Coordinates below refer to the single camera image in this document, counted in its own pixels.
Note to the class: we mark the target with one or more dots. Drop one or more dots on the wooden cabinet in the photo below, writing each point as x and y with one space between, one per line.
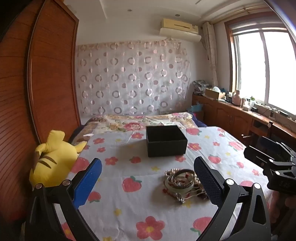
231 118

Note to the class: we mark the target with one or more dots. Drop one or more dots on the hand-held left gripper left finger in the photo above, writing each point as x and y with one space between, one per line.
89 183

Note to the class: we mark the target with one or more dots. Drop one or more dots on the beige window curtain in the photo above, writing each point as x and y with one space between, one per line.
211 55

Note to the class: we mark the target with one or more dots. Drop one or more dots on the pale jade bangle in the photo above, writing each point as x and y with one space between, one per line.
168 187

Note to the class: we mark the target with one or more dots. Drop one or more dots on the strawberry print bedsheet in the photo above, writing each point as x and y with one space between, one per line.
138 204

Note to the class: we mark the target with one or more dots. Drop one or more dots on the person's right hand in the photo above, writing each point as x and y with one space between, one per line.
281 208

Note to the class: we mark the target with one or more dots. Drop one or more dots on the white air conditioner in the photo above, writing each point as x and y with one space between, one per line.
182 36

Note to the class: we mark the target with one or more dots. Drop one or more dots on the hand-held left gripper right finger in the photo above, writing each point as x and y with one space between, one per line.
208 183

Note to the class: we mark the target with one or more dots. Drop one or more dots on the yellow plush toy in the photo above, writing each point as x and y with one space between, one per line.
55 160

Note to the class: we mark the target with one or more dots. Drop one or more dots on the beige air conditioner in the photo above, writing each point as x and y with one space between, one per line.
178 24

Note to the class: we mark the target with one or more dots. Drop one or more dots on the cardboard box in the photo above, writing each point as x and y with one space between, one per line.
214 93

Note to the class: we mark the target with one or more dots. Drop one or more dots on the blue bag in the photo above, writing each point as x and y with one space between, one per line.
195 108

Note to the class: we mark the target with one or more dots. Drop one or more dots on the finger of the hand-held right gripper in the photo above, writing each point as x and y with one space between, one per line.
277 148
259 156

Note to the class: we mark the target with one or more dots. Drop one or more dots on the pink jar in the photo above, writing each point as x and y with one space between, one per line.
237 98

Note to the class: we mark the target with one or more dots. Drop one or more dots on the pile of printed bags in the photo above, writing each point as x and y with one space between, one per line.
201 87

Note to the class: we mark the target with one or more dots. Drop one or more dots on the white plastic bag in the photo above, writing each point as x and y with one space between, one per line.
216 89

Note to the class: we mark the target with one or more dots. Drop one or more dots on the floral blanket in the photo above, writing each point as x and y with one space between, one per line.
129 122

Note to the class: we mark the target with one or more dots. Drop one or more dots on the wooden framed window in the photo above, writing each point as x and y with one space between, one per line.
266 69

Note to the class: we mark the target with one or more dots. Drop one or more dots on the black jewelry box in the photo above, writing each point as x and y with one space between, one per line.
166 148

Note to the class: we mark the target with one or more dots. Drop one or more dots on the green capped bottle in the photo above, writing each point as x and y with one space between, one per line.
252 103

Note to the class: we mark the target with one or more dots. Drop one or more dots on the wooden chair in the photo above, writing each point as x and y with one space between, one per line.
269 131

